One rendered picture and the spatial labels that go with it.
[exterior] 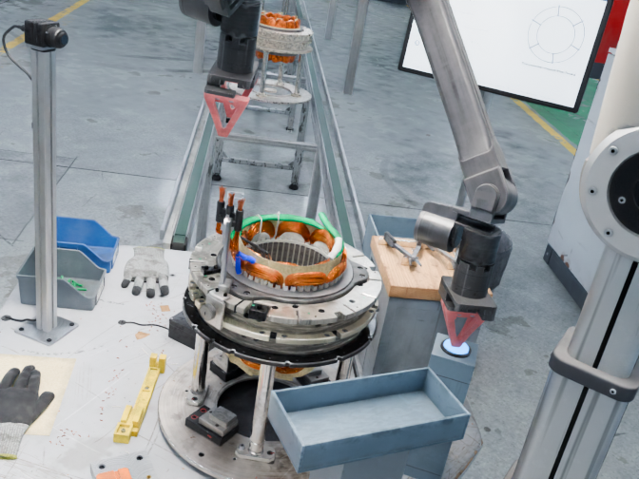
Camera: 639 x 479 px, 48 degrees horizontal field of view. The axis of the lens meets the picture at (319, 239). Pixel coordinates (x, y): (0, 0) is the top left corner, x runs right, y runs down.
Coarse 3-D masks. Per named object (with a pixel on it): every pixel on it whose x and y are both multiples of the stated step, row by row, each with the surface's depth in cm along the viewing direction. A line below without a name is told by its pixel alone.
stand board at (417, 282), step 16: (384, 256) 136; (400, 256) 137; (416, 256) 138; (432, 256) 139; (384, 272) 131; (400, 272) 131; (416, 272) 132; (432, 272) 133; (448, 272) 134; (400, 288) 126; (416, 288) 126; (432, 288) 127
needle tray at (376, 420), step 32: (320, 384) 97; (352, 384) 99; (384, 384) 102; (416, 384) 105; (288, 416) 90; (320, 416) 97; (352, 416) 98; (384, 416) 99; (416, 416) 100; (448, 416) 95; (288, 448) 90; (320, 448) 87; (352, 448) 90; (384, 448) 92; (416, 448) 95
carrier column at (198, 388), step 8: (200, 336) 125; (200, 344) 126; (208, 344) 127; (200, 352) 127; (208, 352) 128; (200, 360) 127; (200, 368) 128; (192, 376) 130; (200, 376) 129; (192, 384) 130; (200, 384) 130; (192, 392) 131; (200, 392) 131
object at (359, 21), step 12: (336, 0) 498; (360, 0) 353; (360, 12) 356; (204, 24) 354; (360, 24) 358; (204, 36) 358; (324, 36) 513; (360, 36) 361; (348, 60) 369; (348, 72) 368; (348, 84) 371
